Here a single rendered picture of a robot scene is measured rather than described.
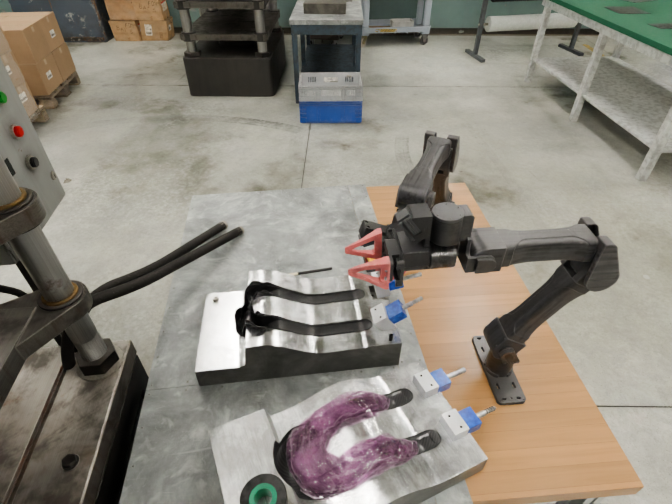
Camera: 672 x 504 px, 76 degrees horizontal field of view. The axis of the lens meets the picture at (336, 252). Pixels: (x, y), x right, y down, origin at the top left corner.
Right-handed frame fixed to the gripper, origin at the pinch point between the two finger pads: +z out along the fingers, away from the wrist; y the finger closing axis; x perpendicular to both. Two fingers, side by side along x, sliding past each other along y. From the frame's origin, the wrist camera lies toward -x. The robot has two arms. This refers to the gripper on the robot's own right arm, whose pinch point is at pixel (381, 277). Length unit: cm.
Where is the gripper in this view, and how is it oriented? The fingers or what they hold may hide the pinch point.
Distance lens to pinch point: 115.5
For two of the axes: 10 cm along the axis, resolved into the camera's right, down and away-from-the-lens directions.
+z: -3.4, 8.1, 4.8
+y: 1.2, 5.4, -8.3
